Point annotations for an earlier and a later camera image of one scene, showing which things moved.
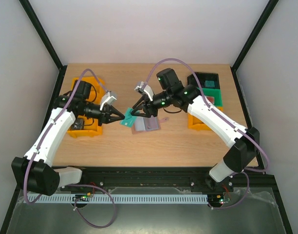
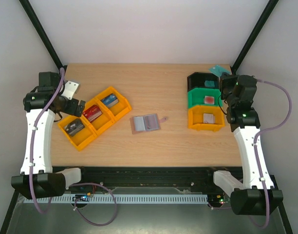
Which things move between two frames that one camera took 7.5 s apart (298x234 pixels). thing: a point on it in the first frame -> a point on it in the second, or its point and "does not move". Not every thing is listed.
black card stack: (78, 124) does not move
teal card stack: (209, 83) does not move
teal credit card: (130, 120) -> (218, 70)
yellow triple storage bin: (92, 127) -> (103, 110)
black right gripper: (147, 107) -> (223, 86)
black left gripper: (106, 116) -> (72, 110)
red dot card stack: (211, 99) does not move
